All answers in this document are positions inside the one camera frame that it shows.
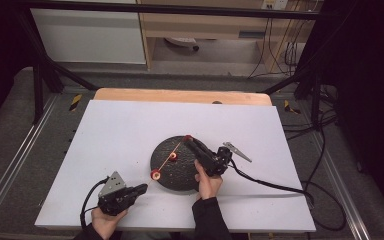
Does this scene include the black floor cables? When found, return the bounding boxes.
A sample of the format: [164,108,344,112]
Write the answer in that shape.
[281,84,339,142]

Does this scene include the hanging black cables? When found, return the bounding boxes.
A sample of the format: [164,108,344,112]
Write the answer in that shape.
[247,16,303,80]

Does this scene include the hand-held gripper black cable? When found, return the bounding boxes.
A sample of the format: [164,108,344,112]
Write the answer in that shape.
[229,159,348,232]
[79,177,110,230]

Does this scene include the white cabinet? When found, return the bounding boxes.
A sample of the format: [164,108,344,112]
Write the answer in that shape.
[30,0,147,65]

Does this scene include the white device under desk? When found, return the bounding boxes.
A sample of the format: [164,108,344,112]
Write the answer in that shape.
[164,36,200,52]

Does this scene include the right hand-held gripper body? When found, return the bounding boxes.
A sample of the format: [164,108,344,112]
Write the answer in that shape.
[202,141,253,178]

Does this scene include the aluminium floor rail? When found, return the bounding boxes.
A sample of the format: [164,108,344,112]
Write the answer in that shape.
[308,131,373,240]
[0,94,60,229]

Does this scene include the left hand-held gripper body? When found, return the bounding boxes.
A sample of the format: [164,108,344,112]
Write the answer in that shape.
[97,171,138,216]

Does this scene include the person's right hand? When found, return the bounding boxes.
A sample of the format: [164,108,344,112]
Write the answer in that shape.
[194,159,224,201]

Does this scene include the light wooden desk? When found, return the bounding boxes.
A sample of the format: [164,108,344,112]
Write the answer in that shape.
[136,0,319,74]

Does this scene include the wooden table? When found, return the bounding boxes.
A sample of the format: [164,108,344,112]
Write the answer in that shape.
[93,87,273,107]

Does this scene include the black round plate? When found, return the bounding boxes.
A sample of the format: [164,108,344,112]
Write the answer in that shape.
[150,135,214,192]

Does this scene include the right hand-held gripper black cable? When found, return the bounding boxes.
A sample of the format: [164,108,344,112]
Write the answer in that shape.
[229,159,348,232]

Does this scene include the person's left hand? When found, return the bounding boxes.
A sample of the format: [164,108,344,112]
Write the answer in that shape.
[90,207,128,240]

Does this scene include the white table board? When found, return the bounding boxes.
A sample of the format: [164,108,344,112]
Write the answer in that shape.
[34,99,317,233]

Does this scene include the thin wooden skewer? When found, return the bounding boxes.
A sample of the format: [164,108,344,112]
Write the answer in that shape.
[145,141,185,188]

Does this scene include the black horizontal frame bar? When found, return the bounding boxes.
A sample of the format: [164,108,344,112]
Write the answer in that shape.
[21,0,326,21]

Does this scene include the black metal stand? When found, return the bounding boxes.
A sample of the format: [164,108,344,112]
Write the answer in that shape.
[262,63,325,130]
[15,9,99,125]

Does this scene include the left hand-held gripper black cable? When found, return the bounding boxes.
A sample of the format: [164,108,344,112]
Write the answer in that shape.
[79,177,110,230]

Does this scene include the white wall socket strip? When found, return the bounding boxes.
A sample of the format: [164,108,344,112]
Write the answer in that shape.
[261,0,289,11]

